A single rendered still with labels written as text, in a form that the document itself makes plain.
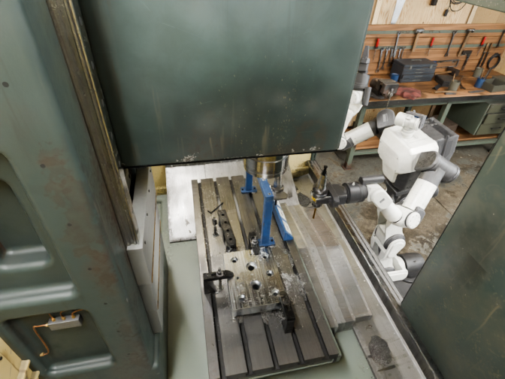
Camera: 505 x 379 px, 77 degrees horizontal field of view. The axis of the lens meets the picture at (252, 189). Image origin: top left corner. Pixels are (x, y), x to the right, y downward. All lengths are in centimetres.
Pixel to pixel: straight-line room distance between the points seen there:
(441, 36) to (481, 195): 352
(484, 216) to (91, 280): 118
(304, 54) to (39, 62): 56
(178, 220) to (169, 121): 131
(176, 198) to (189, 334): 89
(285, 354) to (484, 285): 73
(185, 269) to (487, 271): 142
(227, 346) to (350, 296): 73
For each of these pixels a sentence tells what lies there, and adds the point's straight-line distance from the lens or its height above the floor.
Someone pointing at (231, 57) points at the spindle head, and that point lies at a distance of 82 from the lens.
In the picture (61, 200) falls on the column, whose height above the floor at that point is 171.
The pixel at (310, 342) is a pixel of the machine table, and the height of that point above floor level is 90.
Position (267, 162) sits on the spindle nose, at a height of 157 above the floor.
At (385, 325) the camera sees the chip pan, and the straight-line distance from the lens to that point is 183.
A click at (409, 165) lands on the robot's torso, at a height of 130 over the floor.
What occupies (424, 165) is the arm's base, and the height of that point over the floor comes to 136.
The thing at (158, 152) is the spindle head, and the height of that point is 167.
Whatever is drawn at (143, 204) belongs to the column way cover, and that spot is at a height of 141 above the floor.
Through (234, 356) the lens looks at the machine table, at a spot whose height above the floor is 90.
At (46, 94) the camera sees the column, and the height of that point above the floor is 193.
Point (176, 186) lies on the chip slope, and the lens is 223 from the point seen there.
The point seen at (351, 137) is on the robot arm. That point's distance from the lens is 194.
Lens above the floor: 215
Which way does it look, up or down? 39 degrees down
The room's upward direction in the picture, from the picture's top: 3 degrees clockwise
